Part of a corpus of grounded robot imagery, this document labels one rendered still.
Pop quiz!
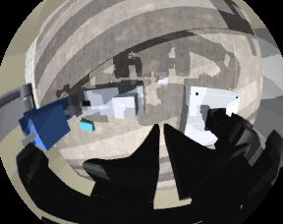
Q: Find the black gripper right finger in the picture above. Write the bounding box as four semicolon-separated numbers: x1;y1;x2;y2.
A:
162;124;251;201

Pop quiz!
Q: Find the light blue rectangular block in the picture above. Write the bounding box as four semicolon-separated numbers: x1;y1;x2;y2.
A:
80;119;94;132

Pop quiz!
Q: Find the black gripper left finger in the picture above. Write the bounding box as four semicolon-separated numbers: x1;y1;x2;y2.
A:
83;124;161;202

